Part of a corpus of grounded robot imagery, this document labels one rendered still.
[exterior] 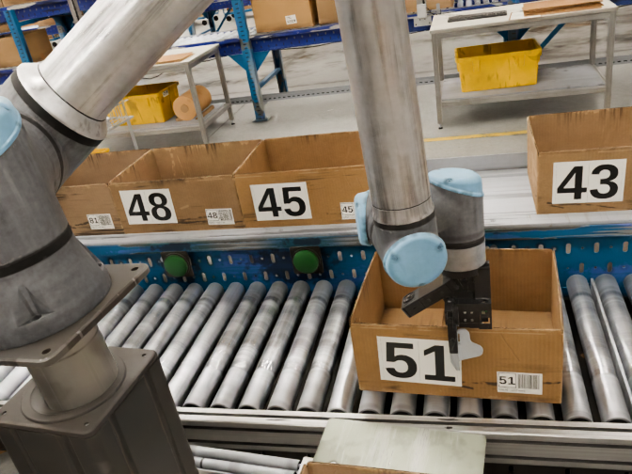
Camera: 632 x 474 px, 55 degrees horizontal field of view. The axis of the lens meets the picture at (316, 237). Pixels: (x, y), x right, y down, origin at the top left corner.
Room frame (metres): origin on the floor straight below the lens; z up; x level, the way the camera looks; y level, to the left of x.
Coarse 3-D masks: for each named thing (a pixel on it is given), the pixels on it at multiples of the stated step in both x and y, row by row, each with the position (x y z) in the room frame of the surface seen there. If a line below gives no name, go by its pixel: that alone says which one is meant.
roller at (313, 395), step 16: (352, 288) 1.39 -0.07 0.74; (336, 304) 1.31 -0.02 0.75; (336, 320) 1.24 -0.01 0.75; (336, 336) 1.18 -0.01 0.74; (320, 352) 1.13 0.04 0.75; (336, 352) 1.14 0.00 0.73; (320, 368) 1.07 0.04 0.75; (320, 384) 1.02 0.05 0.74; (304, 400) 0.98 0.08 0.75; (320, 400) 0.98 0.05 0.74
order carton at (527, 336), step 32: (512, 256) 1.14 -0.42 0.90; (544, 256) 1.11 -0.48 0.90; (384, 288) 1.24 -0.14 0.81; (416, 288) 1.21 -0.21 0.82; (512, 288) 1.14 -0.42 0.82; (544, 288) 1.11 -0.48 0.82; (352, 320) 0.99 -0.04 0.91; (384, 320) 1.19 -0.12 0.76; (416, 320) 1.17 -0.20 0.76; (512, 320) 1.10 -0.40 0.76; (544, 320) 1.08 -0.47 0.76; (512, 352) 0.87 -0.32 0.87; (544, 352) 0.85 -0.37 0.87; (384, 384) 0.96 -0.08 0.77; (416, 384) 0.93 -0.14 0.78; (480, 384) 0.89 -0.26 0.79; (544, 384) 0.85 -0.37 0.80
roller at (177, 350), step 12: (216, 288) 1.51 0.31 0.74; (204, 300) 1.44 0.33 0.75; (216, 300) 1.47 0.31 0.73; (192, 312) 1.39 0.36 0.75; (204, 312) 1.40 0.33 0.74; (192, 324) 1.34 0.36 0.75; (204, 324) 1.38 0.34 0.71; (180, 336) 1.29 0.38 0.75; (192, 336) 1.31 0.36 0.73; (168, 348) 1.25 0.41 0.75; (180, 348) 1.25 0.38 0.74; (168, 360) 1.20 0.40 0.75; (180, 360) 1.22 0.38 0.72; (168, 372) 1.17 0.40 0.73
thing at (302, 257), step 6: (300, 252) 1.45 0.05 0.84; (306, 252) 1.44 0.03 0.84; (312, 252) 1.44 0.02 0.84; (294, 258) 1.45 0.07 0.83; (300, 258) 1.44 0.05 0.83; (306, 258) 1.44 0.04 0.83; (312, 258) 1.43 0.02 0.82; (294, 264) 1.45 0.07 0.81; (300, 264) 1.44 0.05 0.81; (306, 264) 1.44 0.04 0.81; (312, 264) 1.43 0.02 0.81; (318, 264) 1.44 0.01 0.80; (300, 270) 1.45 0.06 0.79; (306, 270) 1.44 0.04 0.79; (312, 270) 1.44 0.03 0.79
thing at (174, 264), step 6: (168, 258) 1.56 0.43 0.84; (174, 258) 1.56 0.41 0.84; (180, 258) 1.55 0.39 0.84; (168, 264) 1.56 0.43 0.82; (174, 264) 1.55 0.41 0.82; (180, 264) 1.55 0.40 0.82; (186, 264) 1.55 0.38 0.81; (168, 270) 1.56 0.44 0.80; (174, 270) 1.56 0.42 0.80; (180, 270) 1.55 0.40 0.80; (186, 270) 1.55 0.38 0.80
